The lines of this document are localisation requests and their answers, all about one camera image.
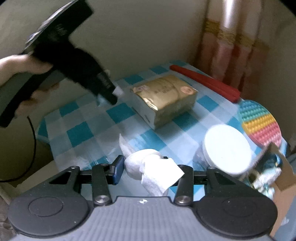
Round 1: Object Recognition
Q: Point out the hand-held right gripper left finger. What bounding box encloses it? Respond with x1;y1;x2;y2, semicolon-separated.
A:
47;155;125;206

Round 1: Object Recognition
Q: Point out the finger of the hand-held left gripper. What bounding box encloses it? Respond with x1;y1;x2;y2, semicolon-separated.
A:
92;71;118;105

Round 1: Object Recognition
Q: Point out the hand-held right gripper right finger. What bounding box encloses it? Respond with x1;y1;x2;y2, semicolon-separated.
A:
174;165;238;206

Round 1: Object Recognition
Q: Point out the gold tissue pack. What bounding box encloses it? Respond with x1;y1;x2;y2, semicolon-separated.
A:
129;75;199;130

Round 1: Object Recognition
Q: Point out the cardboard box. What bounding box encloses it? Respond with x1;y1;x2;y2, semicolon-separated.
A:
248;142;295;239

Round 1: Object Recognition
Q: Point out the person's left hand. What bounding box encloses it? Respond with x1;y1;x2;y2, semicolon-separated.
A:
0;54;59;117

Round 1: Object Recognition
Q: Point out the blue checkered tablecloth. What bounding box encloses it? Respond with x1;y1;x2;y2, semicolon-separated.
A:
37;61;288;197

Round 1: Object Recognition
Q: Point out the clear jar with white lid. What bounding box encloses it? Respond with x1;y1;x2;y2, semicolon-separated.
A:
193;124;253;179

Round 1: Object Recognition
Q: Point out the rainbow pop bubble toy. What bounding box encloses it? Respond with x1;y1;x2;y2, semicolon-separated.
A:
238;100;283;149

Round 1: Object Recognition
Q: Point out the red folded fan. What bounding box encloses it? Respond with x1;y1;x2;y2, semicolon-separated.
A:
169;65;241;103

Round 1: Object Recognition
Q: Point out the pink curtain with gold trim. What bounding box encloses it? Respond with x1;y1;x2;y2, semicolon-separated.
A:
195;0;271;93

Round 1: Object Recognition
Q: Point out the black cable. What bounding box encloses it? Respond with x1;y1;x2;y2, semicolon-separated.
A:
0;116;37;183

